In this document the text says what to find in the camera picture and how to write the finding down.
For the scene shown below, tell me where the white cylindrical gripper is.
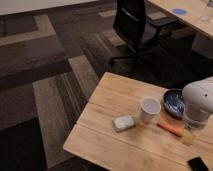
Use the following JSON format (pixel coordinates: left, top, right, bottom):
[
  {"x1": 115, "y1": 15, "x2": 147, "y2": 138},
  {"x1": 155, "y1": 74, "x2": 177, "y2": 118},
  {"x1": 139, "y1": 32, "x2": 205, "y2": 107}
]
[{"x1": 182, "y1": 113, "x2": 210, "y2": 145}]

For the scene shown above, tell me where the orange red pepper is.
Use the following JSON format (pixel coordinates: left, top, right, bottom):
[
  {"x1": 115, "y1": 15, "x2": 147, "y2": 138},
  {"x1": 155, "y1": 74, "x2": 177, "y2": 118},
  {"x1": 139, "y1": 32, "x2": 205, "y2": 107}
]
[{"x1": 158, "y1": 123, "x2": 183, "y2": 137}]

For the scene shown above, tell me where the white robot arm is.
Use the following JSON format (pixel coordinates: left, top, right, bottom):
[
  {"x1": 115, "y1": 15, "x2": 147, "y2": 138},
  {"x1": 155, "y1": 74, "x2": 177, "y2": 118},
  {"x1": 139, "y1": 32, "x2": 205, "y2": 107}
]
[{"x1": 182, "y1": 76, "x2": 213, "y2": 145}]

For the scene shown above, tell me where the blue ceramic bowl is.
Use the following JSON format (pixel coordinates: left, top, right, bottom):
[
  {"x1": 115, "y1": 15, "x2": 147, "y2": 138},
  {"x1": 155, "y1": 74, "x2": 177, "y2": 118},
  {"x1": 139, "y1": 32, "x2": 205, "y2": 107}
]
[{"x1": 163, "y1": 89, "x2": 185, "y2": 120}]

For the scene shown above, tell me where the black phone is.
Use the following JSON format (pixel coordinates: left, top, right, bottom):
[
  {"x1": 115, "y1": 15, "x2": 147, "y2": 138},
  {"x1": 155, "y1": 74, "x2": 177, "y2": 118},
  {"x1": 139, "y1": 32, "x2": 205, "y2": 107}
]
[{"x1": 187, "y1": 157, "x2": 209, "y2": 171}]

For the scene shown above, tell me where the white paper cup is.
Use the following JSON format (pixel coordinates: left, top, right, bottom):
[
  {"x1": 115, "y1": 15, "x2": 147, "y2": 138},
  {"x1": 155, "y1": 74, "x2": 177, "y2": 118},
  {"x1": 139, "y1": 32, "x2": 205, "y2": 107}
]
[{"x1": 140, "y1": 97, "x2": 161, "y2": 123}]

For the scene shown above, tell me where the white sponge block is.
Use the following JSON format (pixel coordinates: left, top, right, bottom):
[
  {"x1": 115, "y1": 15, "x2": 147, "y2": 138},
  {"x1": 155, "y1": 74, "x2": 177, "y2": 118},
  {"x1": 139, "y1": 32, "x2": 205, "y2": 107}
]
[{"x1": 112, "y1": 115, "x2": 135, "y2": 132}]

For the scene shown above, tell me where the light wooden desk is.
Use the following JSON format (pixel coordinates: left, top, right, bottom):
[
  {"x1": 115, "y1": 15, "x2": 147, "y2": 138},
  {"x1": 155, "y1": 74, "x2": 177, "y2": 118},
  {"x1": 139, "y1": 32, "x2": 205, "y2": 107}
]
[{"x1": 147, "y1": 0, "x2": 213, "y2": 39}]

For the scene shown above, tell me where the blue round disc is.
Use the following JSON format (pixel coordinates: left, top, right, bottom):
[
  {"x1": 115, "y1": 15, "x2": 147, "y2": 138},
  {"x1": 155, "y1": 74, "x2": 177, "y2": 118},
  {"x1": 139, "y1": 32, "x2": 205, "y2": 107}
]
[{"x1": 172, "y1": 8, "x2": 187, "y2": 15}]

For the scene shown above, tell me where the clear glass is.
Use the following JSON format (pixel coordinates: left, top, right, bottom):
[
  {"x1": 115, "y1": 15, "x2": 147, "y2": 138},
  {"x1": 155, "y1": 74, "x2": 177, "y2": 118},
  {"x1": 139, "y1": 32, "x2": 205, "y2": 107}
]
[{"x1": 201, "y1": 5, "x2": 213, "y2": 22}]

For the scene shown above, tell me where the black office chair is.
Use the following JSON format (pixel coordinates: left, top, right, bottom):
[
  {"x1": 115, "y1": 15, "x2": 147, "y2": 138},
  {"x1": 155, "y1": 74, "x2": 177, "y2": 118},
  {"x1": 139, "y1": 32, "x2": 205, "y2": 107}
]
[{"x1": 109, "y1": 0, "x2": 180, "y2": 66}]

